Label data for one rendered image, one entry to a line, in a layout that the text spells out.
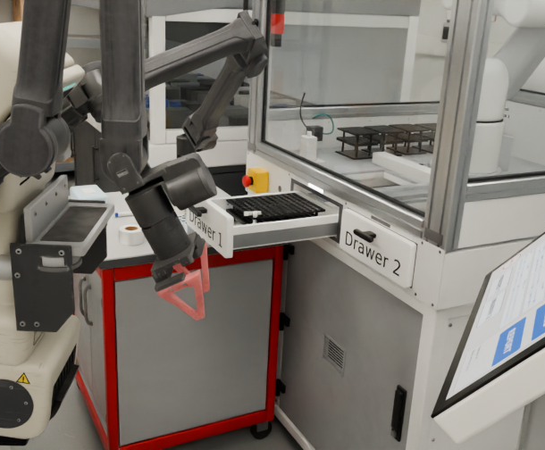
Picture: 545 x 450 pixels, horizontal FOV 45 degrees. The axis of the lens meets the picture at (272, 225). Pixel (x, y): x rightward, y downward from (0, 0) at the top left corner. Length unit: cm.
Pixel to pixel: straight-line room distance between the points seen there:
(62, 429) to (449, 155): 166
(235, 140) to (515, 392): 199
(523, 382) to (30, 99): 72
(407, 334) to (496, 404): 83
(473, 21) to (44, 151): 86
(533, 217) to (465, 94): 39
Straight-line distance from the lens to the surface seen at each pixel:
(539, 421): 108
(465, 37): 143
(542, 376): 83
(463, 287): 158
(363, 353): 185
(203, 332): 206
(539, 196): 166
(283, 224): 175
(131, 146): 95
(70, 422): 254
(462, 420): 88
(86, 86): 142
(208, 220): 177
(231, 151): 266
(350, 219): 174
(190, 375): 212
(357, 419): 196
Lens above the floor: 145
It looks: 19 degrees down
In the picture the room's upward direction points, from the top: 3 degrees clockwise
